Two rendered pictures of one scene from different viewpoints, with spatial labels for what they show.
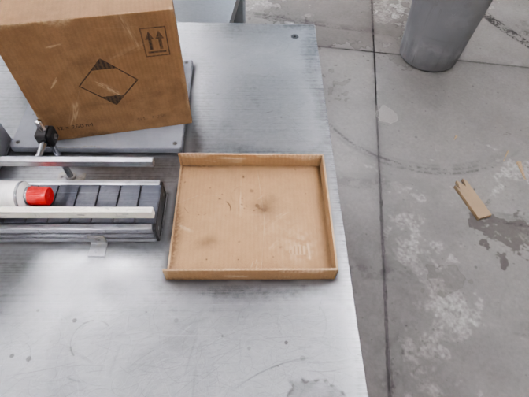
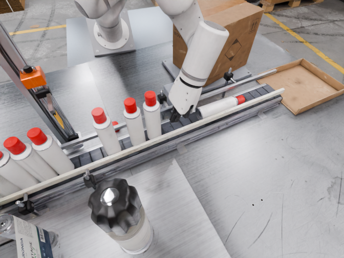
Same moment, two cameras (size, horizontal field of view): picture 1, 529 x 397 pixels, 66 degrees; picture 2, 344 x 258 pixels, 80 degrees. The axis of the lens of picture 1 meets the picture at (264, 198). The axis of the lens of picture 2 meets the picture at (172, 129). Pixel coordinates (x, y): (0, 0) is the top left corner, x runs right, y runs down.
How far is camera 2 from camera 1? 0.88 m
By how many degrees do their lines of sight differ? 14
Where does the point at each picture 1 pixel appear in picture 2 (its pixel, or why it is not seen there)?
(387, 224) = not seen: hidden behind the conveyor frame
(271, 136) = (273, 61)
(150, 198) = (270, 89)
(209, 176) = (270, 80)
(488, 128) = not seen: hidden behind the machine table
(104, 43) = (240, 30)
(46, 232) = (246, 114)
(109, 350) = (304, 142)
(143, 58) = (247, 35)
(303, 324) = not seen: outside the picture
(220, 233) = (295, 94)
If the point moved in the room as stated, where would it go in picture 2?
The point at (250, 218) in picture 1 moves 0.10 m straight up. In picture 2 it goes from (298, 87) to (309, 69)
